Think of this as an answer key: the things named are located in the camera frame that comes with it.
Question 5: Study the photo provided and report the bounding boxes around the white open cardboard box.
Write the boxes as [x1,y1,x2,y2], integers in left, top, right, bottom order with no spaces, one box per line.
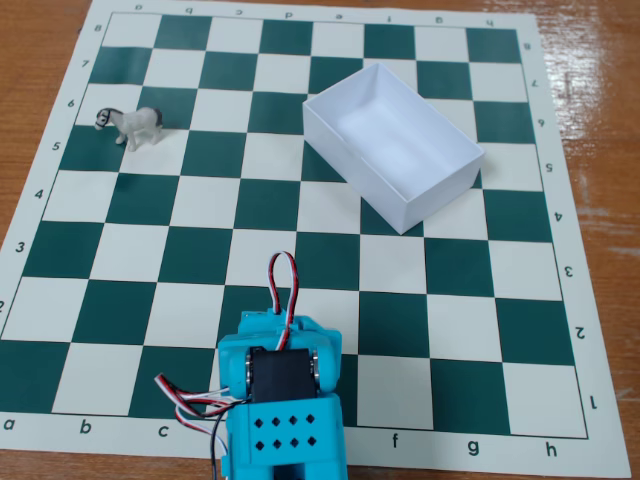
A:
[302,62,485,236]

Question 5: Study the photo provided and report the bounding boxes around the looped red white black cable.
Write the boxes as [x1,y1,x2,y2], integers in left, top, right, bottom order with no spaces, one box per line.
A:
[267,250,300,351]

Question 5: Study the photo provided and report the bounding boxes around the white red black servo cable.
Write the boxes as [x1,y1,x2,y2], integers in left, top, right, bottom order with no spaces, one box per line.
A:
[153,372,236,480]

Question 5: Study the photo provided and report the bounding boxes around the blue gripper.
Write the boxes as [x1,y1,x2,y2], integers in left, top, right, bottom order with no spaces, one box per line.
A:
[238,308,332,347]

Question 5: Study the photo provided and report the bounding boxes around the small white toy horse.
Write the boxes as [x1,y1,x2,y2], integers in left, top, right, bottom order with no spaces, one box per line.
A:
[93,106,165,153]

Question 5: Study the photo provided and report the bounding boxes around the green and cream chessboard mat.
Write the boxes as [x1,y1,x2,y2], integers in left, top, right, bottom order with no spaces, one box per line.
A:
[0,0,634,480]

